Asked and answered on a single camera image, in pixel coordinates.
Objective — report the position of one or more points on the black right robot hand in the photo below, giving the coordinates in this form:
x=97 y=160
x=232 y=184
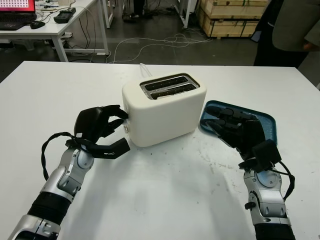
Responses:
x=250 y=132

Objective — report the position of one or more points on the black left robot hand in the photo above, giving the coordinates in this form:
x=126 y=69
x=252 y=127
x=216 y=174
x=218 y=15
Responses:
x=88 y=125

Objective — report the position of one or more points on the cream white two-slot toaster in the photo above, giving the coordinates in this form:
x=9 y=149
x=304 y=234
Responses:
x=165 y=117

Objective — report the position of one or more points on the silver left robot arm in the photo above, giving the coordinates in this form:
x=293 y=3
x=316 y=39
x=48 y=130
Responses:
x=60 y=185

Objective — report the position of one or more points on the blue rectangular tray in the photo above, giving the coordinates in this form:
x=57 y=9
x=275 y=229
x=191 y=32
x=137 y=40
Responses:
x=268 y=125

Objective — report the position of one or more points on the blue smartphone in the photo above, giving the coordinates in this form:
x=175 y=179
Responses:
x=256 y=36

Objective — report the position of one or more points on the person in beige jacket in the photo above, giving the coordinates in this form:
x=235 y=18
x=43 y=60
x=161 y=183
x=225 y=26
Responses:
x=277 y=37

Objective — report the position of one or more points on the white office desk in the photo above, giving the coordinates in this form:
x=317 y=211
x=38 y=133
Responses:
x=45 y=32

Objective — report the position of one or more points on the black handheld device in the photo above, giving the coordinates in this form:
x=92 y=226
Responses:
x=65 y=15

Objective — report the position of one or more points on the black computer mouse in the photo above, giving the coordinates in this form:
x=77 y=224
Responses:
x=37 y=24

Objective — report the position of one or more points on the white-legged desk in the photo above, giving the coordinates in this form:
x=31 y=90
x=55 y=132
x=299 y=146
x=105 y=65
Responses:
x=108 y=13

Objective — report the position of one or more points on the person with dark shoes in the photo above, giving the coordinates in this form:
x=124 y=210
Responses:
x=131 y=17

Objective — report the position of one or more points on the black laptop with red screen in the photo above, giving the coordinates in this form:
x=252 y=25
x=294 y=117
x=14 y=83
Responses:
x=15 y=18

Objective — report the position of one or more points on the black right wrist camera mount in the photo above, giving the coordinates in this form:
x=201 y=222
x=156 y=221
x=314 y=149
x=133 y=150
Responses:
x=266 y=153

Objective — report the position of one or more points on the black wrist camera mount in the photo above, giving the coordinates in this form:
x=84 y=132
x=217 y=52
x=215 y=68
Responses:
x=266 y=153
x=115 y=150

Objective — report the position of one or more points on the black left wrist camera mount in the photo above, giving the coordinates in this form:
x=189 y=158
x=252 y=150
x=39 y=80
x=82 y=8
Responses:
x=115 y=150

